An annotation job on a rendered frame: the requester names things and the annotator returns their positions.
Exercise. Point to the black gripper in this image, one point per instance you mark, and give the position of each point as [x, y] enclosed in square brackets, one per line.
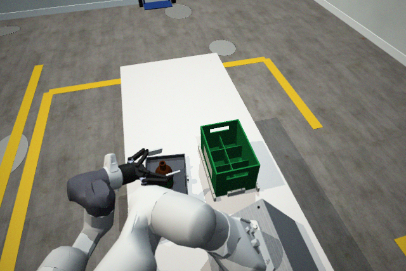
[132, 171]

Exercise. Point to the green crate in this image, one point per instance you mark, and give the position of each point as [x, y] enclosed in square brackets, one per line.
[230, 159]

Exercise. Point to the brown bottle with green base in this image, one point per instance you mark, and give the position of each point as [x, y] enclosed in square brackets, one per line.
[164, 169]

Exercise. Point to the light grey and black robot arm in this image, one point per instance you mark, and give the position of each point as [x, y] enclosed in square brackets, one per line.
[154, 212]

